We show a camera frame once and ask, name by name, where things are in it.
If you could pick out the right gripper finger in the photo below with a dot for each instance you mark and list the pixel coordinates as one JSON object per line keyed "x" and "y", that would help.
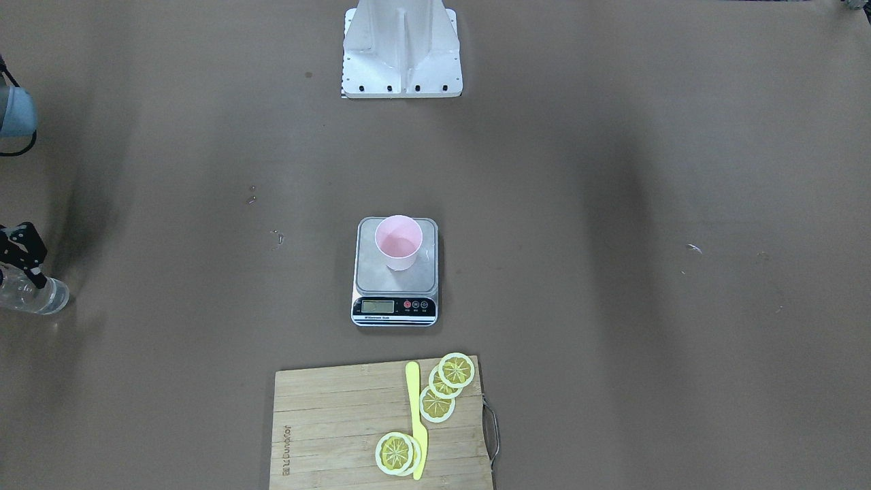
{"x": 22, "y": 247}

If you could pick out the clear glass sauce bottle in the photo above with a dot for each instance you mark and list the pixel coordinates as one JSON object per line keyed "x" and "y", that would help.
{"x": 20, "y": 294}

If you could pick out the pink plastic cup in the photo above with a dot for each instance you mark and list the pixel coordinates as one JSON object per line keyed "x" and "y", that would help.
{"x": 398, "y": 238}

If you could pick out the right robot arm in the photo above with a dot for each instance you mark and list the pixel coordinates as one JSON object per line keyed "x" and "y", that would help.
{"x": 19, "y": 118}

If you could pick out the silver kitchen scale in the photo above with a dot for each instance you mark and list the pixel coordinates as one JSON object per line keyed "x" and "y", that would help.
{"x": 383, "y": 297}

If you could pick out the wooden cutting board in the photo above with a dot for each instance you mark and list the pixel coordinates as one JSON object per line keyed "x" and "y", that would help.
{"x": 327, "y": 422}

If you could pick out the yellow plastic knife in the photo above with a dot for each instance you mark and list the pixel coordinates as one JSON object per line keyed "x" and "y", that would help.
{"x": 419, "y": 431}

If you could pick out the lemon slice by knife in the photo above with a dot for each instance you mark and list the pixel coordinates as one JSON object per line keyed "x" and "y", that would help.
{"x": 393, "y": 453}

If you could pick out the lemon slice middle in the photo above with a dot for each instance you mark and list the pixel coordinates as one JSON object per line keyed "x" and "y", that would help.
{"x": 439, "y": 388}

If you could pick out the lemon slice under top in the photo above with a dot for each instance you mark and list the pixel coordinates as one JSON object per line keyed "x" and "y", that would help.
{"x": 417, "y": 455}

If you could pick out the lemon slice front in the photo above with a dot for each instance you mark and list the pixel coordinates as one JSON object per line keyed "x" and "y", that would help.
{"x": 457, "y": 370}

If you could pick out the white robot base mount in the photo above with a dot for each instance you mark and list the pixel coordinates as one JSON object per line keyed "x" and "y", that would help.
{"x": 401, "y": 50}

